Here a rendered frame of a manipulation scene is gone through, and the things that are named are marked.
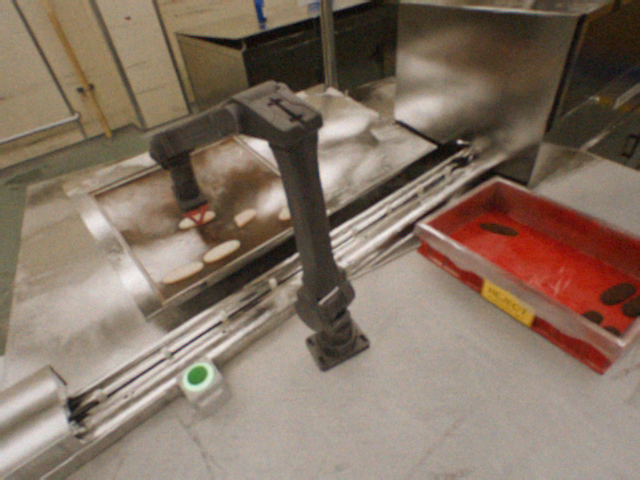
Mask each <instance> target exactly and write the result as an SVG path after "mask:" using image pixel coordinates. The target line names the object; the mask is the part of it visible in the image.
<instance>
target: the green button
mask: <svg viewBox="0 0 640 480"><path fill-rule="evenodd" d="M208 377H209V371H208V369H207V368H206V367H205V366H203V365H198V366H195V367H193V368H192V369H191V370H190V371H189V373H188V375H187V381H188V382H189V384H190V385H191V386H199V385H202V384H203V383H204V382H205V381H206V380H207V379H208Z"/></svg>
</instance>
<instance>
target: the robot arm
mask: <svg viewBox="0 0 640 480"><path fill-rule="evenodd" d="M323 127H324V123H323V116H322V112H321V111H320V110H318V109H317V108H315V107H314V106H312V105H311V104H309V103H308V102H306V101H305V100H304V99H302V98H301V97H299V96H298V95H296V94H295V93H293V92H292V91H290V90H289V88H288V87H287V86H286V85H285V84H283V83H279V84H278V83H277V82H275V81H268V82H265V83H263V84H261V85H258V86H256V87H253V88H251V89H249V90H246V91H244V92H241V93H239V94H237V95H234V96H232V97H230V98H228V99H227V100H225V101H223V102H222V103H220V104H218V105H216V106H214V107H212V108H210V109H207V110H205V111H203V112H201V113H199V114H197V115H195V116H193V117H191V118H189V119H187V120H185V121H182V122H180V123H178V124H176V125H174V126H172V127H169V128H167V129H165V130H162V131H160V132H158V133H156V134H154V135H153V140H151V141H150V145H151V146H150V148H149V155H150V157H151V158H152V159H153V160H154V161H155V162H157V163H158V164H159V165H160V166H162V167H163V168H164V169H166V170H169V171H170V174H171V177H172V179H173V183H174V184H173V185H172V186H171V187H172V190H173V191H174V195H175V196H174V197H175V199H176V201H177V202H178V204H179V206H180V208H181V210H182V212H183V214H184V215H185V216H186V217H188V218H189V219H191V220H192V221H193V222H194V223H196V224H197V225H199V224H202V223H203V220H204V216H205V214H206V212H207V210H208V208H209V204H208V199H207V197H206V196H205V194H204V192H203V191H202V189H201V187H200V186H199V184H198V181H197V177H196V174H195V170H194V166H193V163H192V159H191V156H190V155H189V154H191V153H193V152H195V151H196V149H195V148H197V147H200V146H203V145H206V144H210V143H213V142H216V141H219V140H223V139H226V138H229V137H232V136H240V135H245V136H249V137H252V138H256V139H259V140H263V141H266V142H268V146H269V148H270V149H271V151H272V153H273V155H274V157H275V160H276V163H277V166H278V169H279V172H280V176H281V180H282V185H283V189H284V193H285V197H286V201H287V206H288V210H289V214H290V218H291V222H292V227H293V231H294V234H295V238H296V242H297V246H298V251H299V255H300V259H301V266H302V277H301V279H302V284H303V285H302V286H301V287H300V288H298V289H297V290H296V291H295V292H296V296H297V299H296V300H295V301H294V308H295V310H296V312H297V314H298V316H299V317H300V319H301V320H302V321H303V322H304V323H305V324H306V326H307V327H308V328H309V329H311V330H312V331H314V332H317V333H316V334H314V335H312V336H310V337H308V338H306V340H305V342H306V347H307V348H308V350H309V351H310V353H311V355H312V356H313V358H314V360H315V361H316V363H317V364H318V366H319V368H320V369H321V371H322V372H328V371H329V370H331V369H333V368H335V367H337V366H339V365H340V364H342V363H344V362H346V361H348V360H350V359H351V358H353V357H355V356H357V355H359V354H360V353H362V352H364V351H366V350H368V349H369V348H370V340H369V339H368V337H367V336H366V335H365V334H364V332H363V331H362V330H361V328H360V327H359V326H358V325H357V323H356V322H355V321H354V320H353V317H351V311H350V310H348V309H347V307H348V306H349V305H350V304H351V303H352V302H353V300H354V299H355V298H356V291H355V288H354V286H353V285H352V283H351V282H350V280H349V279H348V278H347V272H346V269H345V268H344V267H343V266H341V265H340V264H338V263H336V260H335V255H334V250H333V244H332V238H331V233H330V227H329V221H328V215H327V209H326V203H325V197H324V191H323V185H322V179H321V173H320V166H319V155H318V143H319V132H318V129H321V128H323ZM198 210H201V214H200V219H199V220H197V219H196V218H195V217H194V216H193V215H196V214H198Z"/></svg>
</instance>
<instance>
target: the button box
mask: <svg viewBox="0 0 640 480"><path fill-rule="evenodd" d="M201 363H204V364H208V365H209V366H211V368H212V369H213V378H212V380H211V382H210V383H209V384H208V385H207V386H206V387H205V388H203V389H201V390H197V391H192V390H189V389H188V388H187V387H186V386H185V384H184V377H185V374H186V373H187V371H188V370H189V369H190V368H191V367H193V366H194V365H197V364H201ZM176 380H177V382H178V383H179V385H180V387H181V388H179V391H180V392H181V394H182V395H183V397H187V398H188V400H189V402H190V403H191V404H192V406H193V408H194V409H195V411H196V412H197V414H198V415H199V417H200V418H201V420H204V419H205V418H207V417H208V416H209V415H211V414H212V413H213V412H214V411H216V410H217V409H218V408H220V407H221V406H222V405H224V404H225V403H226V402H228V401H229V400H230V399H232V397H233V396H232V394H231V392H230V390H229V388H228V386H227V384H226V382H225V380H224V378H223V376H222V375H221V373H220V372H219V371H218V369H217V367H216V365H215V364H213V362H212V361H211V360H210V358H209V357H208V356H205V357H204V358H202V359H201V360H199V361H198V362H196V363H195V364H193V365H192V366H190V367H189V368H187V369H186V370H184V371H183V372H181V373H180V374H179V375H177V376H176Z"/></svg>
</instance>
